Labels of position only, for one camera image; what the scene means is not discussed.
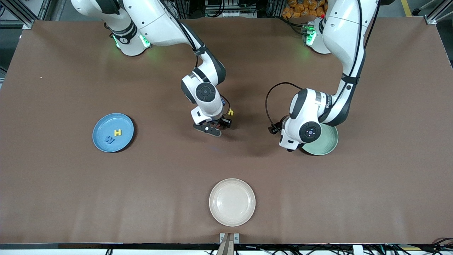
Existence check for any green plate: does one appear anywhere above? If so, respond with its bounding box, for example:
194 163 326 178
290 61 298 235
301 124 339 156

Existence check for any blue plate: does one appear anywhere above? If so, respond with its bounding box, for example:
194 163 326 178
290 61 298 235
92 113 135 153

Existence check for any beige plate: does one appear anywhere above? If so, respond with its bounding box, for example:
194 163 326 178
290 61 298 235
209 178 256 227

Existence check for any background electronics rack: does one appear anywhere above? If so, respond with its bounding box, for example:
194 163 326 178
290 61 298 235
205 0 248 18

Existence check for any pile of orange objects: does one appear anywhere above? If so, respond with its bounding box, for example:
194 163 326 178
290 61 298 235
283 0 328 18

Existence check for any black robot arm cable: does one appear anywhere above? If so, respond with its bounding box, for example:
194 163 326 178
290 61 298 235
157 0 231 114
265 0 381 130

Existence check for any metal bracket at table edge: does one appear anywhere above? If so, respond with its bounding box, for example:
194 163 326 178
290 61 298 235
219 233 240 255

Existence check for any aluminium frame profile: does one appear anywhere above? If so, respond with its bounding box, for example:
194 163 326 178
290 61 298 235
0 0 46 29
425 0 453 25

